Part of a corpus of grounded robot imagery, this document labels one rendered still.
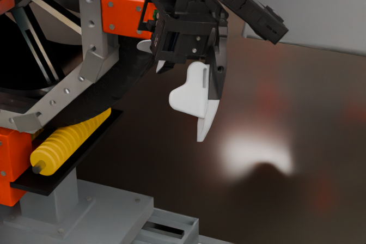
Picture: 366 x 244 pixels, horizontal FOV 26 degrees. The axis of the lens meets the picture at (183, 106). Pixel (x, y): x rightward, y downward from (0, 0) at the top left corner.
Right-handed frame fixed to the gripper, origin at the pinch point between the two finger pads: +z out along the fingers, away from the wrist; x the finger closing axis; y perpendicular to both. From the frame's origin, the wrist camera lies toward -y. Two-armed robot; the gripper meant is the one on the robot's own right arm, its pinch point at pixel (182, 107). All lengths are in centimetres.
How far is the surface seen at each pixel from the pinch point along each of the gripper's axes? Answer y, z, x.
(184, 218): -43, 71, -56
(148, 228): -32, 72, -54
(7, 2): 15.5, 3.9, -32.4
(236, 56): -111, 87, -163
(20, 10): 6, 19, -60
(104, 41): -3.1, 12.4, -37.5
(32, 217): -5, 72, -60
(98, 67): -2.9, 17.2, -36.7
